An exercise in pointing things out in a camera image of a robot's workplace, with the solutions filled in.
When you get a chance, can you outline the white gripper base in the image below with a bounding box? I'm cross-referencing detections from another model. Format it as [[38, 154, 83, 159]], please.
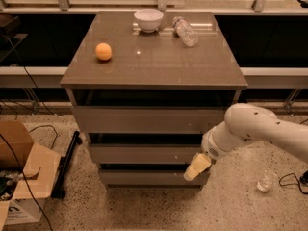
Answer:
[[184, 129, 225, 181]]

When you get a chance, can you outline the grey drawer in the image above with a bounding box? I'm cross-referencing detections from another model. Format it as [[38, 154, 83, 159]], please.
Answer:
[[99, 170, 210, 186], [72, 106, 224, 134], [88, 144, 201, 164]]

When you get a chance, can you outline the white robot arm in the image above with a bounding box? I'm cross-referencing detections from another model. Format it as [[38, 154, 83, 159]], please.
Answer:
[[184, 103, 308, 181]]

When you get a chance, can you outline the grey drawer cabinet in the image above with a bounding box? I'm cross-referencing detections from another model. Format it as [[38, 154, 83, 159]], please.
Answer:
[[61, 12, 247, 174]]

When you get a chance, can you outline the grey bottom drawer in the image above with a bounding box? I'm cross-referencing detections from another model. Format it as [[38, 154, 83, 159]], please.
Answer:
[[99, 170, 210, 186]]

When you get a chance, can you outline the grey top drawer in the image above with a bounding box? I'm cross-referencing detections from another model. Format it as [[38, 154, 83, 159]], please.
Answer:
[[72, 106, 224, 134]]

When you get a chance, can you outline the open cardboard box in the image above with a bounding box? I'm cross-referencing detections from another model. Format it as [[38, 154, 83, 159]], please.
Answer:
[[0, 121, 61, 229]]

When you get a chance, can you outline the clear glass on floor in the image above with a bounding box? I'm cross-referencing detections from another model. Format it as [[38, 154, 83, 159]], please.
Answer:
[[256, 170, 277, 193]]

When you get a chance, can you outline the clear plastic bottle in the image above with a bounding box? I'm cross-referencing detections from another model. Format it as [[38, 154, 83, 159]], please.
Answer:
[[172, 16, 198, 47]]

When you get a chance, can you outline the black metal bar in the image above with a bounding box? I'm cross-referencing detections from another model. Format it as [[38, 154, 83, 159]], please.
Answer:
[[51, 131, 82, 199]]

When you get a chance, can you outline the orange ball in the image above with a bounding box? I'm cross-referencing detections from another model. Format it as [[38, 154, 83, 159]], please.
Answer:
[[95, 43, 112, 61]]

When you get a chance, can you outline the white ceramic bowl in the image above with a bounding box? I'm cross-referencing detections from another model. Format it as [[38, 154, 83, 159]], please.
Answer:
[[134, 9, 164, 33]]

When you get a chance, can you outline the dark object on shelf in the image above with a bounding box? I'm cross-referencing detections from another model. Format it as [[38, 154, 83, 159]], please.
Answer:
[[0, 13, 21, 38]]

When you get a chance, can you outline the black cable on floor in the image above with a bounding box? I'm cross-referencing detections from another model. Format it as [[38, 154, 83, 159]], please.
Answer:
[[278, 118, 308, 195]]

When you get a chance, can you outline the black cable left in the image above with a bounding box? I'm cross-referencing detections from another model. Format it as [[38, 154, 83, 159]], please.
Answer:
[[0, 32, 60, 231]]

